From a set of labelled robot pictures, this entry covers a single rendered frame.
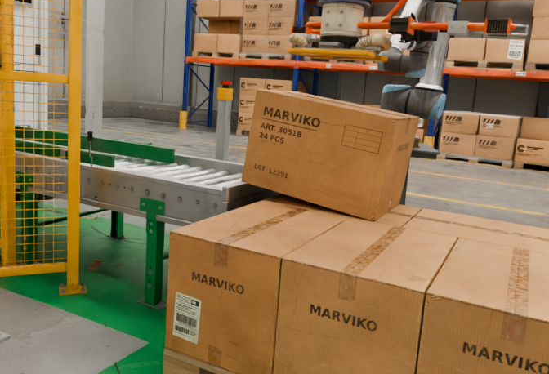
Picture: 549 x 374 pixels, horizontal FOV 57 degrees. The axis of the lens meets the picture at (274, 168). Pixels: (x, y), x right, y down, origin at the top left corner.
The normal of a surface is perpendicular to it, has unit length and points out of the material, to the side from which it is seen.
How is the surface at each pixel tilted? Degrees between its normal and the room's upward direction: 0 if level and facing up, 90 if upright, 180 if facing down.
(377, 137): 90
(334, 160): 90
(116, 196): 90
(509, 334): 90
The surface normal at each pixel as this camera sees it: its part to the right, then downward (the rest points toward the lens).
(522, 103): -0.46, 0.11
